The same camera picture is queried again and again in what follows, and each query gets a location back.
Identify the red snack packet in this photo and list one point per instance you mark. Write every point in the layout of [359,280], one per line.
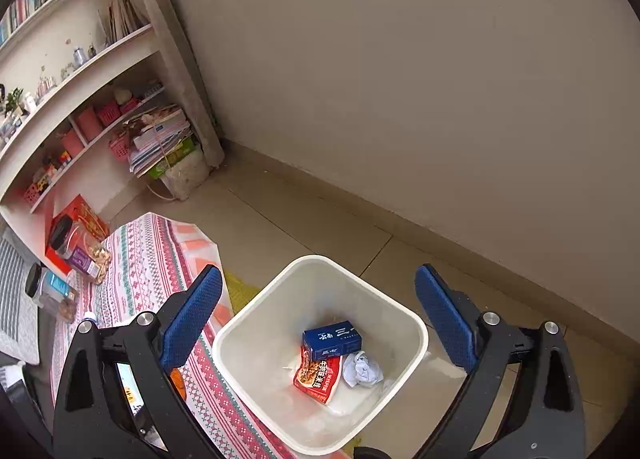
[315,376]

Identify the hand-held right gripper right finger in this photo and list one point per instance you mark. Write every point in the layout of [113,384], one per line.
[442,314]

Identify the leaning pile of booklets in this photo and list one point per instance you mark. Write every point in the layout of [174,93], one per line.
[122,16]

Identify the yellow foam mat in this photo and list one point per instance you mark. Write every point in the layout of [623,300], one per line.
[242,291]

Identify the white carton with blue label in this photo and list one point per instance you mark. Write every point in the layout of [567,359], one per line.
[127,389]

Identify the small green plant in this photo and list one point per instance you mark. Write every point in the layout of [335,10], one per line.
[14,100]

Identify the tied stack of books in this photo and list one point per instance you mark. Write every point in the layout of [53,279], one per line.
[160,131]

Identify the yellow toy car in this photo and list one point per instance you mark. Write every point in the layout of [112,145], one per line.
[45,178]

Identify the colourful puzzle cube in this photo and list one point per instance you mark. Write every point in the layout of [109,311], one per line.
[64,158]

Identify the blue label nut jar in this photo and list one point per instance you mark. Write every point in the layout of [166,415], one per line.
[52,289]

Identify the patterned tablecloth table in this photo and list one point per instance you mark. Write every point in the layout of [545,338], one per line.
[145,264]

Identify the crumpled white tissue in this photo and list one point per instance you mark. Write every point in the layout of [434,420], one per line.
[362,369]

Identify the pink plastic basket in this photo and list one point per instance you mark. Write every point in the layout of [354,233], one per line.
[120,146]
[110,114]
[31,194]

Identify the green cardboard box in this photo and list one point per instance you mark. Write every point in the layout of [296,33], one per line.
[175,156]

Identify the orange peel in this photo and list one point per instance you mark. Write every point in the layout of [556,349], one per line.
[179,386]

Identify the grey striped sofa cover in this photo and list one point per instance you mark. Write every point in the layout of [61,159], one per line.
[15,289]

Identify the pink bowl with plush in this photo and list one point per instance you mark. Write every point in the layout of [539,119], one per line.
[127,101]

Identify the white bookshelf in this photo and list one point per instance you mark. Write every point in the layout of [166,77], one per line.
[100,59]

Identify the purple label nut jar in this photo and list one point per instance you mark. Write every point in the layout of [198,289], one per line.
[80,259]

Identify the pink cylinder container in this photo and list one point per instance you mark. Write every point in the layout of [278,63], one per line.
[90,123]
[72,144]

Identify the white stuffed sack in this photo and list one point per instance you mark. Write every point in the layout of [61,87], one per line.
[187,176]

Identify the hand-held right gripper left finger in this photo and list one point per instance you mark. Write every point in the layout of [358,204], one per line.
[192,319]

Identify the blue cardboard box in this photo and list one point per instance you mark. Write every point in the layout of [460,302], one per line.
[332,339]

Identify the white plastic bin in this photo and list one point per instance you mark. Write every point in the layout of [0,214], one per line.
[260,339]

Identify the red gift box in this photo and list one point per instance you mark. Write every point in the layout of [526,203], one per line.
[75,206]

